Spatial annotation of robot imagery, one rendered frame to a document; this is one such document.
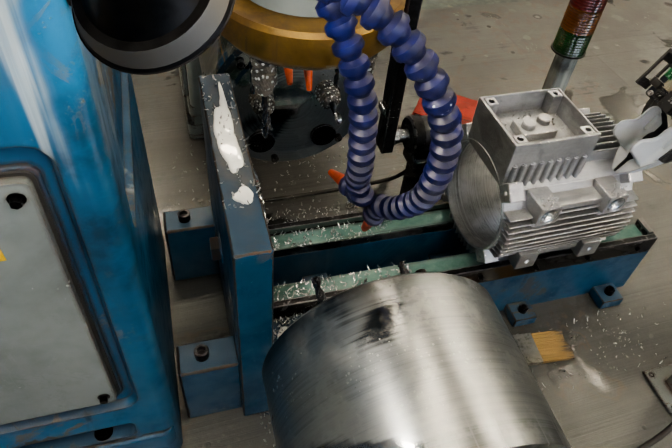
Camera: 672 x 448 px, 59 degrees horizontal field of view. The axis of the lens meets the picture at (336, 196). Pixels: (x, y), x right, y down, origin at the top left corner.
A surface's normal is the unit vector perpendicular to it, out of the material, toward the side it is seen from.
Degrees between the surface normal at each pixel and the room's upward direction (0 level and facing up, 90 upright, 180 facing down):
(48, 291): 90
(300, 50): 90
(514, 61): 0
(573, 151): 90
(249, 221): 0
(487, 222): 2
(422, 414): 13
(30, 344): 90
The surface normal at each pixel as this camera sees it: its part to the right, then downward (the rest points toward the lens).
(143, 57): -0.01, 0.84
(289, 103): 0.26, 0.70
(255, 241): 0.08, -0.70
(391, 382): -0.20, -0.63
